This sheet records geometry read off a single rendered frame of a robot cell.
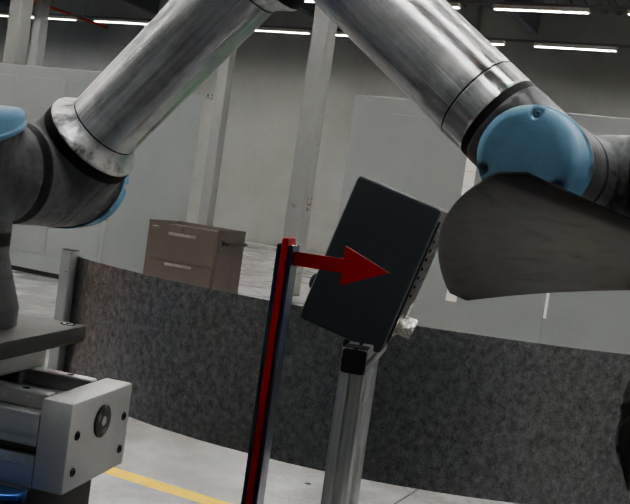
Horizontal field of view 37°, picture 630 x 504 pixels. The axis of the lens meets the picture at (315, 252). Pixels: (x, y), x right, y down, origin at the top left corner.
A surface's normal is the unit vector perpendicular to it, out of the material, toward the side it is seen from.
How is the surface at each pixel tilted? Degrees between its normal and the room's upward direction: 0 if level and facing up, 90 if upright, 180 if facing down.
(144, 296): 90
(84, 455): 90
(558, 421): 90
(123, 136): 131
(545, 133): 90
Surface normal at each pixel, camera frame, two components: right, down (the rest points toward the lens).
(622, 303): -0.44, -0.01
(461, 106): -0.60, 0.14
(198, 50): 0.11, 0.61
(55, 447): -0.24, 0.02
